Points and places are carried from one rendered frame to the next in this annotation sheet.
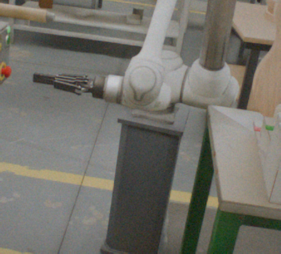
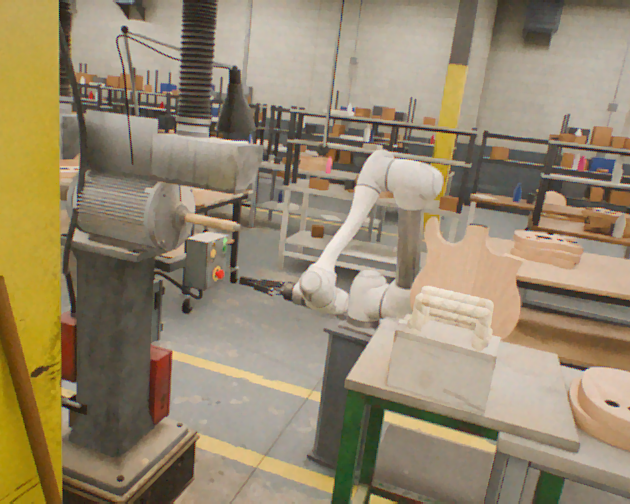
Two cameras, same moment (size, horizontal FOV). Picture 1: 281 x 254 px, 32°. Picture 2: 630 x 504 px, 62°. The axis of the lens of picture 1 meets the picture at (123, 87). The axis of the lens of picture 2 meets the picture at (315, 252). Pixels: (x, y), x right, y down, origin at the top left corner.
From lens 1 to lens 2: 0.60 m
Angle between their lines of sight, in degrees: 15
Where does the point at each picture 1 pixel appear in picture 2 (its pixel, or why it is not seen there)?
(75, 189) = (301, 400)
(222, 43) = (411, 264)
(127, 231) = (331, 438)
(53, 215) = (273, 420)
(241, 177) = (375, 366)
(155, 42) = (329, 254)
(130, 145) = (334, 353)
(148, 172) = not seen: hidden behind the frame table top
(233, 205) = (355, 384)
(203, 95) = (398, 311)
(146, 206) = not seen: hidden behind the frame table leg
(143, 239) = not seen: hidden behind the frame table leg
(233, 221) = (357, 399)
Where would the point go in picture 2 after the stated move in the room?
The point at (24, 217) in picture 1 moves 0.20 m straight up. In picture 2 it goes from (247, 418) to (250, 385)
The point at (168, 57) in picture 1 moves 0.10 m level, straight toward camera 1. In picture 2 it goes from (370, 275) to (364, 281)
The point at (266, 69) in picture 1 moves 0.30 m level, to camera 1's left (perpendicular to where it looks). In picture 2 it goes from (419, 282) to (333, 265)
